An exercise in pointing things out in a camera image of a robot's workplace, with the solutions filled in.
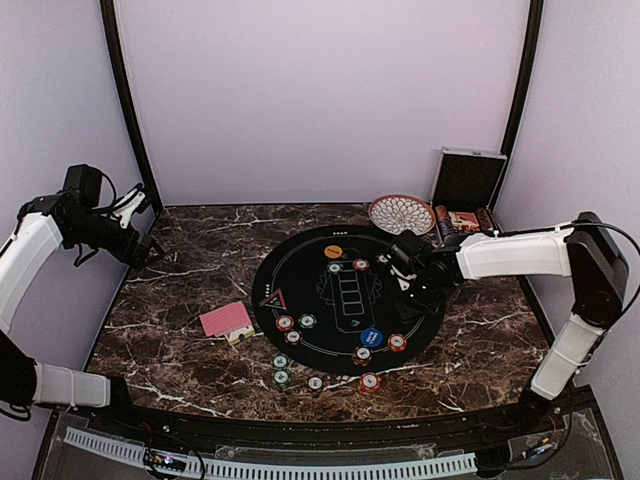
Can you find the orange black poker chip stack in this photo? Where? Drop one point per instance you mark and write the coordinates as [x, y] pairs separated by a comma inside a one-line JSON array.
[[315, 383]]

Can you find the red triangular all-in marker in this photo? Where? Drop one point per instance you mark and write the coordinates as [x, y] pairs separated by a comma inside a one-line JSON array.
[[274, 301]]

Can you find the patterned ceramic plate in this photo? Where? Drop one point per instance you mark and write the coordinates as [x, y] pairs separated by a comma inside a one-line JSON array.
[[396, 213]]

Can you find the orange big blind button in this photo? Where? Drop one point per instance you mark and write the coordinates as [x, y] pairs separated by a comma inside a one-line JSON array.
[[333, 252]]

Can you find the red-backed playing card deck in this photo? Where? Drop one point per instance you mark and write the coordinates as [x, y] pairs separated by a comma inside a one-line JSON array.
[[225, 320]]

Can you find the blue small blind button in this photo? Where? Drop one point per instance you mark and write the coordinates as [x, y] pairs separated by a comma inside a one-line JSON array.
[[371, 338]]

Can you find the round black poker mat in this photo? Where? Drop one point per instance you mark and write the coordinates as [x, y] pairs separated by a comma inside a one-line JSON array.
[[344, 304]]

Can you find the right black frame post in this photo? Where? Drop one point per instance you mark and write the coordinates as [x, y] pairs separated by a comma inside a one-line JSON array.
[[530, 43]]

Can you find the left black frame post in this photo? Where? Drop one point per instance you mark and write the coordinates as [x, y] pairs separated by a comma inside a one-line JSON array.
[[126, 101]]

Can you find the yellow playing card box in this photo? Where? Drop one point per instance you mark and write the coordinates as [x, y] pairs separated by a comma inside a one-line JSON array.
[[239, 335]]

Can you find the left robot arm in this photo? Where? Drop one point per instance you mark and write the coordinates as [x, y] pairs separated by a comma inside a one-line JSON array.
[[72, 218]]

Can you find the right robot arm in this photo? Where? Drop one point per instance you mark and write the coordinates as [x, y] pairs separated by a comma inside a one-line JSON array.
[[582, 250]]

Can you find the red poker chip stack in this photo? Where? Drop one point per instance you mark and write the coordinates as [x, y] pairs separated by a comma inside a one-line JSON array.
[[369, 383]]

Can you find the aluminium poker chip case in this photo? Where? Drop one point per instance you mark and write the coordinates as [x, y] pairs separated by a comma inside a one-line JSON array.
[[466, 191]]

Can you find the white slotted cable duct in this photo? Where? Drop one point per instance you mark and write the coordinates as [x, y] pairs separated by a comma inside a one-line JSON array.
[[240, 463]]

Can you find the black frame post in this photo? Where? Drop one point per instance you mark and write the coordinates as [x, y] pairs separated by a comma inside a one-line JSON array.
[[126, 101], [530, 43]]

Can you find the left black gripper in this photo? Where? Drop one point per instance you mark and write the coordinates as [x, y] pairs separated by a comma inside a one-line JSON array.
[[136, 260]]

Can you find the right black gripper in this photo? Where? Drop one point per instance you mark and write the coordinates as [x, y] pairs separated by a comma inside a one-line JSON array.
[[410, 313]]

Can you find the green poker chip stack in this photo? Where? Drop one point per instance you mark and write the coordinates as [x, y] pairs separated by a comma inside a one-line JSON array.
[[281, 378]]

